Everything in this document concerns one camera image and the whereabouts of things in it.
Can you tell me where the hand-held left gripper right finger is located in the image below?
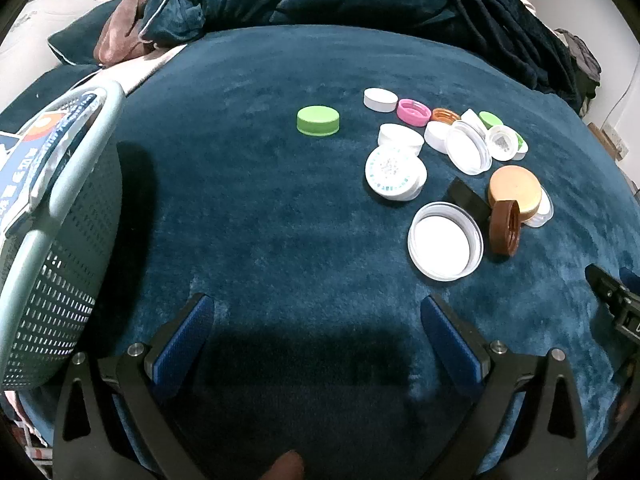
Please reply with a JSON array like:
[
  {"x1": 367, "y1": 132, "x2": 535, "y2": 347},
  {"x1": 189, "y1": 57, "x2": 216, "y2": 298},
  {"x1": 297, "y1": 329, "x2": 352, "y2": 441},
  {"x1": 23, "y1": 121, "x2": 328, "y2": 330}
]
[{"x1": 420, "y1": 294, "x2": 590, "y2": 480}]

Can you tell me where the dark blue plush blanket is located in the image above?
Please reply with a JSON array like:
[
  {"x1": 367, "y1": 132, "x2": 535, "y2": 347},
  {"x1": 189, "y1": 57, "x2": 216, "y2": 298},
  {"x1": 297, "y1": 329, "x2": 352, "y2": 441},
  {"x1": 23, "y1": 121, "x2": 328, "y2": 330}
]
[{"x1": 0, "y1": 25, "x2": 640, "y2": 480}]

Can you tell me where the pink bed sheet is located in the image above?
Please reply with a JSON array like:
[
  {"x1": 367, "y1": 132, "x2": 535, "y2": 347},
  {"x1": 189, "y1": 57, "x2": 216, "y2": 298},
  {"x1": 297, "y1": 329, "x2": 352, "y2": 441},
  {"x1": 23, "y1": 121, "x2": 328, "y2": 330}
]
[{"x1": 75, "y1": 42, "x2": 188, "y2": 96}]

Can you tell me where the brown ribbed cap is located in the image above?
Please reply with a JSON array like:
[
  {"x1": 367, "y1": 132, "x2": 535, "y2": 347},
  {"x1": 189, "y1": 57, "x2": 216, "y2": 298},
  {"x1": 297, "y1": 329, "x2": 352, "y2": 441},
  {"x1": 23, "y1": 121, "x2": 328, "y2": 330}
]
[{"x1": 489, "y1": 200, "x2": 522, "y2": 256}]

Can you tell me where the pale perforated plastic basket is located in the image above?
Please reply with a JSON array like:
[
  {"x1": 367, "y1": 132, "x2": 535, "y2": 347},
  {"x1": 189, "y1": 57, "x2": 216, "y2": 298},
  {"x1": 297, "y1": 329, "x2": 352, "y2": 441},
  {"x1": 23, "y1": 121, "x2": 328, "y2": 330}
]
[{"x1": 0, "y1": 80, "x2": 125, "y2": 391}]

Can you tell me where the large white lid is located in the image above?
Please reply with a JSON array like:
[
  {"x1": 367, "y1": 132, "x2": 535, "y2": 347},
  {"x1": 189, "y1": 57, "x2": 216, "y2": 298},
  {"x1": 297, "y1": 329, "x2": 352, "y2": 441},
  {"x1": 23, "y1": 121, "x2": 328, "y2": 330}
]
[{"x1": 407, "y1": 201, "x2": 484, "y2": 281}]

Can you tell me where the white plastic cap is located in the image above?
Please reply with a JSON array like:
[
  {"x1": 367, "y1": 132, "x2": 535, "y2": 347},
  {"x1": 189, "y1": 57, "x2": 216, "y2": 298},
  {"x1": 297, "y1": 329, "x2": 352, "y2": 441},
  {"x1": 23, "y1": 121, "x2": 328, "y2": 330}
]
[
  {"x1": 378, "y1": 123, "x2": 425, "y2": 153},
  {"x1": 363, "y1": 88, "x2": 399, "y2": 112},
  {"x1": 424, "y1": 121, "x2": 453, "y2": 153},
  {"x1": 461, "y1": 108, "x2": 488, "y2": 131}
]

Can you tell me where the flat dark blue piped pillow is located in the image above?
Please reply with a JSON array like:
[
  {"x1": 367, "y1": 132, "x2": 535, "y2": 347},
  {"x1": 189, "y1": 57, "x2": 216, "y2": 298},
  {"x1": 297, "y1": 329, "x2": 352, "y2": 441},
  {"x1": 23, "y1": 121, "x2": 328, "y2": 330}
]
[{"x1": 0, "y1": 62, "x2": 101, "y2": 126}]

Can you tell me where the dark knitted blanket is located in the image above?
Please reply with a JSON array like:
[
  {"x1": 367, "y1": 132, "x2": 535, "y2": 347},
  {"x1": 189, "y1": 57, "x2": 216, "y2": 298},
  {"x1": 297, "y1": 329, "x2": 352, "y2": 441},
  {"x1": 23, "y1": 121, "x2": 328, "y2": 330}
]
[{"x1": 430, "y1": 0, "x2": 586, "y2": 106}]

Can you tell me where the translucent white cap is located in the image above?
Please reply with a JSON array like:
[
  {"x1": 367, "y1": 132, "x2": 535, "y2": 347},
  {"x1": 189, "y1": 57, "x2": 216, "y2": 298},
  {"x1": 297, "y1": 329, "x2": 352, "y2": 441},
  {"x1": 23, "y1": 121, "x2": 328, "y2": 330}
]
[{"x1": 520, "y1": 187, "x2": 555, "y2": 228}]

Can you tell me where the white threaded lid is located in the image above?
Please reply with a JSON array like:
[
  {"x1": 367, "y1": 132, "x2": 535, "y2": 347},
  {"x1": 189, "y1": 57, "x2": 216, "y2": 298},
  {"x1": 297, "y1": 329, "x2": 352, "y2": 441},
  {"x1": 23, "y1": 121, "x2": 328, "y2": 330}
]
[{"x1": 445, "y1": 120, "x2": 493, "y2": 176}]

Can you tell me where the white cap with dotted print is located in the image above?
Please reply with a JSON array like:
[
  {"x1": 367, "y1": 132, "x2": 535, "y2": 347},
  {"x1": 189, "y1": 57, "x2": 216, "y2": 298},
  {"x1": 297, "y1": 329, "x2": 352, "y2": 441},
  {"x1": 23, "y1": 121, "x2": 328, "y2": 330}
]
[{"x1": 365, "y1": 144, "x2": 427, "y2": 203}]

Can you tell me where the small white cap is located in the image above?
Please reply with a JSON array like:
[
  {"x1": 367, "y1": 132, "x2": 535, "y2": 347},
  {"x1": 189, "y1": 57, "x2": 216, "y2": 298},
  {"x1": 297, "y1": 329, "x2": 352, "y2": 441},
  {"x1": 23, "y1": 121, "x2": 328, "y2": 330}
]
[{"x1": 485, "y1": 125, "x2": 521, "y2": 162}]

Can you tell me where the brown pillow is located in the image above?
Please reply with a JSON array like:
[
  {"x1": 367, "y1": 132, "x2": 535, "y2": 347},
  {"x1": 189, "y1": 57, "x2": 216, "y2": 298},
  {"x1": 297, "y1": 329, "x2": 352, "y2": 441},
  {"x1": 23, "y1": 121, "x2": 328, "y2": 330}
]
[{"x1": 95, "y1": 0, "x2": 156, "y2": 67}]

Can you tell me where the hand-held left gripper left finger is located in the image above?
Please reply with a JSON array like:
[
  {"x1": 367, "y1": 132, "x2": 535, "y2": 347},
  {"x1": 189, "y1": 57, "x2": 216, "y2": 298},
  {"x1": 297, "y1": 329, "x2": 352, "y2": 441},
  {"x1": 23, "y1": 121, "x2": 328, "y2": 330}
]
[{"x1": 52, "y1": 292, "x2": 216, "y2": 480}]

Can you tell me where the person's left hand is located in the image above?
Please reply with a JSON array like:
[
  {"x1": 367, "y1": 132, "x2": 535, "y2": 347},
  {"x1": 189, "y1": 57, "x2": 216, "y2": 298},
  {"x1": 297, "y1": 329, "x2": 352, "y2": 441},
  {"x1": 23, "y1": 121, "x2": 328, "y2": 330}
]
[{"x1": 266, "y1": 450, "x2": 307, "y2": 480}]

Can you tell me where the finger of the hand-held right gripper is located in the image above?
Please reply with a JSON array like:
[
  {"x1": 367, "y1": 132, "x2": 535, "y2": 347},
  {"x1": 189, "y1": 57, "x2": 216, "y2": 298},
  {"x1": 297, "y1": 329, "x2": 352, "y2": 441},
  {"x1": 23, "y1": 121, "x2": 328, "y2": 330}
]
[{"x1": 585, "y1": 263, "x2": 640, "y2": 351}]

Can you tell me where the large green plastic cap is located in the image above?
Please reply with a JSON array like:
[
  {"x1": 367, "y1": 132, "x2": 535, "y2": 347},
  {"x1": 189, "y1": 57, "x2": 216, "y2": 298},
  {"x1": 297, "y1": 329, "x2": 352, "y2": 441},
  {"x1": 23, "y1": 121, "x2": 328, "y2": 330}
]
[{"x1": 296, "y1": 105, "x2": 342, "y2": 137}]

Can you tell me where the gold plastic cap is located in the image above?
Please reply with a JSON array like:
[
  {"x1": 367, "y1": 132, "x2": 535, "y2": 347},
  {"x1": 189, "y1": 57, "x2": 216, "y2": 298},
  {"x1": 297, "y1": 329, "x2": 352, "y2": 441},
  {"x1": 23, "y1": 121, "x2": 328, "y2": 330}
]
[{"x1": 488, "y1": 166, "x2": 543, "y2": 223}]

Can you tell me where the black cap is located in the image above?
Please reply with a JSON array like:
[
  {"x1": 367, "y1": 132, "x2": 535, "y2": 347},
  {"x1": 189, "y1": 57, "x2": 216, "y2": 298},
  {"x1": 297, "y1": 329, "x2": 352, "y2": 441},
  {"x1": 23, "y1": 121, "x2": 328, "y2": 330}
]
[{"x1": 446, "y1": 179, "x2": 490, "y2": 222}]

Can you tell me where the blue toothpaste box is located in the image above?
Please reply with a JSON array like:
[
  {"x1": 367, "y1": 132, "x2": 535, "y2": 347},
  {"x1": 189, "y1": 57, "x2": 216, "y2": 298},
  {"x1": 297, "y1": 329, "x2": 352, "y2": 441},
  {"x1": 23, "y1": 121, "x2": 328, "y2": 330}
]
[{"x1": 0, "y1": 91, "x2": 108, "y2": 241}]

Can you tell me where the pink plastic cap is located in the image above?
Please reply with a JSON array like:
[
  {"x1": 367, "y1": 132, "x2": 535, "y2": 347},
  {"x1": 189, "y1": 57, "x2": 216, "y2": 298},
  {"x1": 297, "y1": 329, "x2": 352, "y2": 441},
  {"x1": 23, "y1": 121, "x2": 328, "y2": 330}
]
[{"x1": 397, "y1": 99, "x2": 432, "y2": 127}]

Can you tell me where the grey bag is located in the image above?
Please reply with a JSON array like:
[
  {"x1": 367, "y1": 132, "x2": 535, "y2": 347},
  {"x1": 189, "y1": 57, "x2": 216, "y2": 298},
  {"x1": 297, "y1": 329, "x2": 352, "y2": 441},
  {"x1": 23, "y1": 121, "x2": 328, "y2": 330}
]
[{"x1": 552, "y1": 27, "x2": 603, "y2": 111}]

